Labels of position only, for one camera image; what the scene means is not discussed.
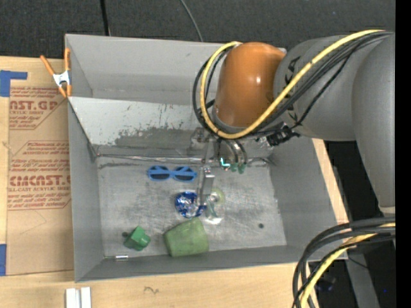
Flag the pale green cup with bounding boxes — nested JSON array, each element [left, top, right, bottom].
[[162, 218, 210, 258]]

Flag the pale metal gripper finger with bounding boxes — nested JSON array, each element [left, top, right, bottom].
[[197, 169, 207, 207], [204, 167, 216, 205]]

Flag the blue and silver foil packet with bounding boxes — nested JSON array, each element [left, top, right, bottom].
[[174, 191, 208, 219]]

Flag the clear glass cup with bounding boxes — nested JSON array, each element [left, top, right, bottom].
[[205, 187, 227, 225]]

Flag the dark green toy block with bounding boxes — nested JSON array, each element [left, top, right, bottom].
[[122, 225, 152, 252]]

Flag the black cylinder on white bracket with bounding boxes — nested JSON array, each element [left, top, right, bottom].
[[256, 125, 302, 148]]

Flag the grey metal bin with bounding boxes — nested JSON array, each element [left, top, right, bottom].
[[64, 33, 350, 284]]

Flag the blue sunglasses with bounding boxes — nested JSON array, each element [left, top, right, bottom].
[[146, 164, 198, 184]]

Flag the brown cardboard board red print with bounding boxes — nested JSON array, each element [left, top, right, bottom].
[[0, 55, 75, 277]]

